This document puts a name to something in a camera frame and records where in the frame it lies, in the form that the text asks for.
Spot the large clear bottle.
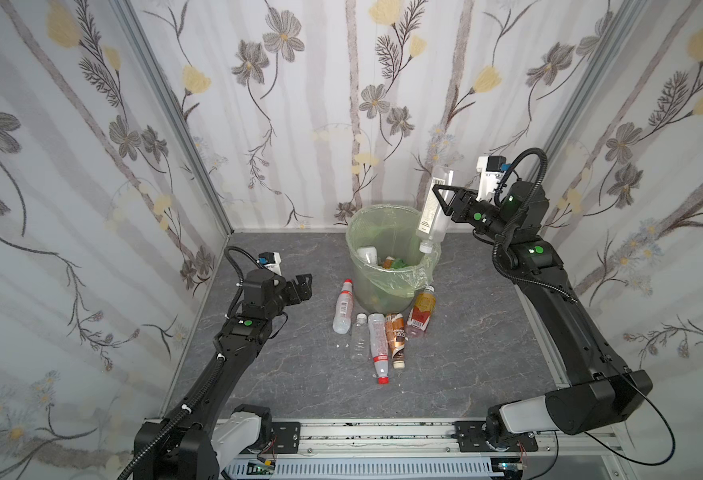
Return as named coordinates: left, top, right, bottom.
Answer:
left=417, top=166, right=455, bottom=254

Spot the white bottle red cap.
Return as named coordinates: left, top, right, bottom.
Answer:
left=333, top=279, right=353, bottom=335

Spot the small clear bottle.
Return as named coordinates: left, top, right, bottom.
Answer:
left=351, top=313, right=369, bottom=362

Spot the white label yellow V bottle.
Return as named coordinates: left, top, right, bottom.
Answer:
left=357, top=246, right=379, bottom=266

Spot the clear bottle red label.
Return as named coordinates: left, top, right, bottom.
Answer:
left=367, top=313, right=389, bottom=385

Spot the orange drink bottle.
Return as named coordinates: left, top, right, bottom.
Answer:
left=405, top=285, right=437, bottom=338

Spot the brown label milk tea bottle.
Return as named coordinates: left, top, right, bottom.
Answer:
left=385, top=313, right=407, bottom=370

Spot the green plastic bottle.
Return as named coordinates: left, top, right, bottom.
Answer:
left=391, top=258, right=411, bottom=270

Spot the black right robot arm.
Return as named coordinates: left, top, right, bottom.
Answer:
left=433, top=181, right=653, bottom=449

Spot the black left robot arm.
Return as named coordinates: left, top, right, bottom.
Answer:
left=119, top=268, right=313, bottom=479

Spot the green lined waste bin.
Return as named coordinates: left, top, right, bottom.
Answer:
left=346, top=204, right=441, bottom=314

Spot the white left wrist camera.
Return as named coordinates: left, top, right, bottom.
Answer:
left=258, top=252, right=282, bottom=275

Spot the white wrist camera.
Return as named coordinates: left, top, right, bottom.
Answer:
left=477, top=155, right=507, bottom=201
left=258, top=252, right=282, bottom=275

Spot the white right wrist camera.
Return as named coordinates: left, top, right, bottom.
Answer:
left=477, top=155, right=507, bottom=201

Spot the black corrugated left cable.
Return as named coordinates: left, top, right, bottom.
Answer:
left=114, top=359, right=221, bottom=480

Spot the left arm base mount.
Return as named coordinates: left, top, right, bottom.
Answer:
left=211, top=404, right=302, bottom=460

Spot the white vented cable duct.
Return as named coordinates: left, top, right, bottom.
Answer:
left=226, top=457, right=505, bottom=479

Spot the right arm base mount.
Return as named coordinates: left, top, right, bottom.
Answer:
left=453, top=405, right=539, bottom=453

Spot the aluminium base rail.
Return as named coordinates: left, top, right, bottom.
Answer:
left=218, top=418, right=635, bottom=480

